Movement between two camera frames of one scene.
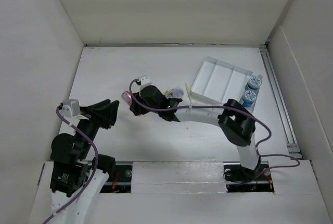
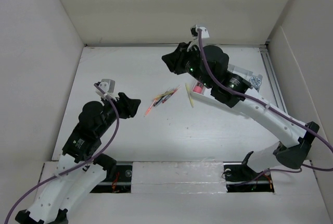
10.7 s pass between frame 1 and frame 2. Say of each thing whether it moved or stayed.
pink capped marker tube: moved
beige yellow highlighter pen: stayed
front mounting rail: stayed
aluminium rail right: stayed
